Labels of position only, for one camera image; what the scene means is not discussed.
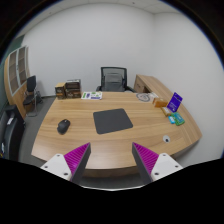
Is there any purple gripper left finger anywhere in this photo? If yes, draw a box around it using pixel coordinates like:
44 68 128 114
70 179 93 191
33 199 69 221
41 143 91 184

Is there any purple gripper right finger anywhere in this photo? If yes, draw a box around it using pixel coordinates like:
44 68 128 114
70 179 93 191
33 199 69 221
132 142 182 185

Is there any black computer mouse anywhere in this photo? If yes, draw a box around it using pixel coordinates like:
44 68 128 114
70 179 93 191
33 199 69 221
57 119 70 134

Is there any dark grey mouse pad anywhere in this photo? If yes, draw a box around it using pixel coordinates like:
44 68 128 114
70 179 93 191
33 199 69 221
93 108 133 134

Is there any blue small pack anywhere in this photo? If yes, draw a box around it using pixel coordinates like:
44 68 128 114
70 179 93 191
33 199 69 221
168 116 175 124

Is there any green tissue pack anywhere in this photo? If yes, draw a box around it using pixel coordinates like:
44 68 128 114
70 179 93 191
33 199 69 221
171 112 185 126

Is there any orange small box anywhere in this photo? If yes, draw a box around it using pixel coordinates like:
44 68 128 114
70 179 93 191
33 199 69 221
153 98 168 107

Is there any round white plate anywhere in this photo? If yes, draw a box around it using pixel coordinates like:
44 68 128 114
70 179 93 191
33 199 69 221
136 93 151 102

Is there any purple standing card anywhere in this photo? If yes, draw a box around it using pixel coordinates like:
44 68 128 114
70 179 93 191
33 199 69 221
167 93 183 112

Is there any white green paper booklet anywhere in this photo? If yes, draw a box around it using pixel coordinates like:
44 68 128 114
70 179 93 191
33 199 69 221
82 91 102 100

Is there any black leather chair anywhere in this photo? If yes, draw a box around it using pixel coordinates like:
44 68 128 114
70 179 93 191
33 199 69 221
0 105 25 161

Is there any black visitor chair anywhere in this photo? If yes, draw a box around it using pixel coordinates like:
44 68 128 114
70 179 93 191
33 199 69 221
23 76 43 111

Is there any brown cardboard box right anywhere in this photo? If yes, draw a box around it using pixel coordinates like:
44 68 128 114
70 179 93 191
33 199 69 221
65 79 81 98

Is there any brown cardboard box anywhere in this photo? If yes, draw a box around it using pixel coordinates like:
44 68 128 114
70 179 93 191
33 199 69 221
55 83 66 99
65 79 81 98

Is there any brown cardboard box left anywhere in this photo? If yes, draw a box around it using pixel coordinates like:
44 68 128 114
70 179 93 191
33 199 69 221
55 83 66 99

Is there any wooden side desk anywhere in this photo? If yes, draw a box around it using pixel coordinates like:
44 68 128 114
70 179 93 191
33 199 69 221
134 74 173 100

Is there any black mesh office chair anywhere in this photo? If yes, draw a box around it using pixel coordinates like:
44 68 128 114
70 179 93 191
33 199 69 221
96 67 134 92

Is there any wooden glass-door cabinet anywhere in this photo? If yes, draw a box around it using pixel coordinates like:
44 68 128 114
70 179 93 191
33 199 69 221
4 46 30 117

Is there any desk cable grommet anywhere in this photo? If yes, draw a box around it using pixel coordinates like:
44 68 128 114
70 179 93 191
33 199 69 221
163 135 171 143

